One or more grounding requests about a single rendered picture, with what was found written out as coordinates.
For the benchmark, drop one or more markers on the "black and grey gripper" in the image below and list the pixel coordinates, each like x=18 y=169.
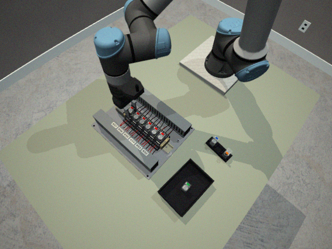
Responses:
x=124 y=90

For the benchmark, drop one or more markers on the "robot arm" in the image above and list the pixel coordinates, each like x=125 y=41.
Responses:
x=240 y=46

